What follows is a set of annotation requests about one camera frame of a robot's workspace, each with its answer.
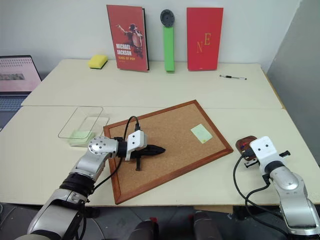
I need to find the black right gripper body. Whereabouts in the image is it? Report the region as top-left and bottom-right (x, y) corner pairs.
(243, 150), (292, 169)

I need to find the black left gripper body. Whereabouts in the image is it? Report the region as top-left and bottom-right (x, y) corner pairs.
(129, 145), (149, 172)

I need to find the small brown tray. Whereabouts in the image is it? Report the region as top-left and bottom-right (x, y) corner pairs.
(235, 134), (259, 161)

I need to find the pale green sticky note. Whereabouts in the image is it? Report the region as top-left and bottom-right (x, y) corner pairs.
(190, 123), (214, 144)

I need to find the green sticky note stack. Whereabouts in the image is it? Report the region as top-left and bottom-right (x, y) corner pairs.
(68, 129), (97, 147)

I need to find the clear plastic box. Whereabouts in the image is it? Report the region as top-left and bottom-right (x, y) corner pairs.
(57, 106), (111, 148)

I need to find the wood-framed cork board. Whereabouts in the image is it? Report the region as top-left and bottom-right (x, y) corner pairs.
(103, 99), (235, 206)

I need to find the brown board under table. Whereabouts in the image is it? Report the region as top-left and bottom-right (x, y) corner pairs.
(193, 205), (234, 214)

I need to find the dark rounded shape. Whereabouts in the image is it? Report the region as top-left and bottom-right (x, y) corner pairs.
(133, 217), (160, 240)
(193, 210), (222, 240)

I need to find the black and white pen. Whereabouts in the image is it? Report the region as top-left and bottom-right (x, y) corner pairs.
(219, 74), (248, 81)

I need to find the green upright block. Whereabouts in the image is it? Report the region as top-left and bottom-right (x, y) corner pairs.
(162, 25), (176, 74)

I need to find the yellow sponge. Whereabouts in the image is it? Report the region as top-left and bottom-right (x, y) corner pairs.
(87, 54), (109, 71)

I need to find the grey partition panel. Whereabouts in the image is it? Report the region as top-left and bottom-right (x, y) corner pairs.
(265, 0), (320, 166)

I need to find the red Michael Jackson book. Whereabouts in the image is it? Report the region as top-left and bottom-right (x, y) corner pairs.
(106, 4), (150, 73)

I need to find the red book with gold letters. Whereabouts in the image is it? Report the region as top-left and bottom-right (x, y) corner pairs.
(186, 6), (224, 72)

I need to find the dark grey round disc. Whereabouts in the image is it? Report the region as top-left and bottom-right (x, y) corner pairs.
(159, 9), (176, 28)

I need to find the open laptop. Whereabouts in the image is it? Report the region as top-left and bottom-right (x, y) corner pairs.
(0, 55), (43, 131)

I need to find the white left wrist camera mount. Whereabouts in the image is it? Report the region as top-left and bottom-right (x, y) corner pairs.
(124, 130), (149, 161)

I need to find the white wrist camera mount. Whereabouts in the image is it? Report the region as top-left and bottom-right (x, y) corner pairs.
(124, 130), (149, 161)
(249, 136), (287, 176)

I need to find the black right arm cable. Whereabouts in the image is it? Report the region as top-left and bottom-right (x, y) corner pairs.
(232, 148), (296, 236)

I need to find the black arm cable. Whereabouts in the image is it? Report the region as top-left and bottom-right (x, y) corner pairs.
(232, 148), (296, 236)
(83, 115), (141, 201)

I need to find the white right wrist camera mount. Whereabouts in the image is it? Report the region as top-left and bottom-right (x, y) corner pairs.
(249, 136), (287, 176)

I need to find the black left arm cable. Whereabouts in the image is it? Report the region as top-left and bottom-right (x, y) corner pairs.
(83, 115), (141, 201)

